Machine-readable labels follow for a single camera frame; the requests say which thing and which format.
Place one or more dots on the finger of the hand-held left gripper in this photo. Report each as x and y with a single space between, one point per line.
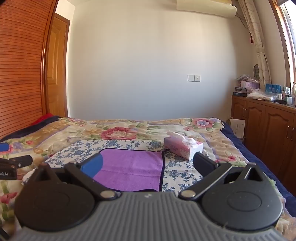
22 160
4 147

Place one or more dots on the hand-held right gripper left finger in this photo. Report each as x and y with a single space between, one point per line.
92 165

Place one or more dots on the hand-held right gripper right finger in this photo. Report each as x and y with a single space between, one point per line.
204 163

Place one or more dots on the purple towel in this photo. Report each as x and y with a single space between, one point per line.
131 166

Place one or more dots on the blue floral white cloth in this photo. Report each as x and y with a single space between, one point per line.
175 171

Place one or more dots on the pink tissue box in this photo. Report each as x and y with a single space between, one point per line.
178 146

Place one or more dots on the floral bedspread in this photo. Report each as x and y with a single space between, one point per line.
115 132

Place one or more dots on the red cloth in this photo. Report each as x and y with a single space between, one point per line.
42 118

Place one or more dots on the white paper bag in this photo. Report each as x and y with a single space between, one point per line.
238 126

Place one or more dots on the wooden cabinet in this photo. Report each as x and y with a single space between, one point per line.
266 129

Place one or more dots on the wooden louvred wardrobe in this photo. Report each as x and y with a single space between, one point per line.
20 69

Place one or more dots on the stack of books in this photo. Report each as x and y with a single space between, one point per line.
239 91

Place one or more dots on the clear plastic bag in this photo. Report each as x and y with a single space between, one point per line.
260 94

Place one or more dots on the pink tissue pack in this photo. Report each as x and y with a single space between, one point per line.
249 85

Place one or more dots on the wooden door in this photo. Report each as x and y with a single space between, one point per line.
56 69

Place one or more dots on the small white bottle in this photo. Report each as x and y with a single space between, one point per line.
280 97

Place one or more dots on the blue box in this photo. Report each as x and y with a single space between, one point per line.
272 88

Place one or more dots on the woven hand fan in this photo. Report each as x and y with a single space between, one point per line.
256 71

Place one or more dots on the red tassel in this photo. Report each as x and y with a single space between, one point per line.
251 38

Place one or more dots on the patterned beige curtain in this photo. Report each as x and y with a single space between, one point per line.
256 34

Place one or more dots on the white air conditioner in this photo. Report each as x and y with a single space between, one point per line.
205 7

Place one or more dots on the white wall socket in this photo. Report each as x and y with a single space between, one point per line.
197 78

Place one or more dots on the white wall switch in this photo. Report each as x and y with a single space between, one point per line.
190 78

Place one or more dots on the wooden window frame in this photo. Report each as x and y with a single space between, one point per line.
281 34

